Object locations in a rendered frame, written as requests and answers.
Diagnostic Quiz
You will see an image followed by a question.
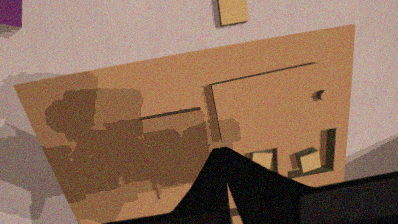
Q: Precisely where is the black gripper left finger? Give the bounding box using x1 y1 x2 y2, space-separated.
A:
104 148 232 224

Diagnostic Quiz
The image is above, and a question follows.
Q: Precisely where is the tan block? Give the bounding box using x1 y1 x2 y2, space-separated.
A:
217 0 249 27
249 149 273 169
295 147 321 173

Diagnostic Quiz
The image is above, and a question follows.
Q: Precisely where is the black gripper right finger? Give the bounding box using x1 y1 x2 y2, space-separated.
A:
220 147 398 224

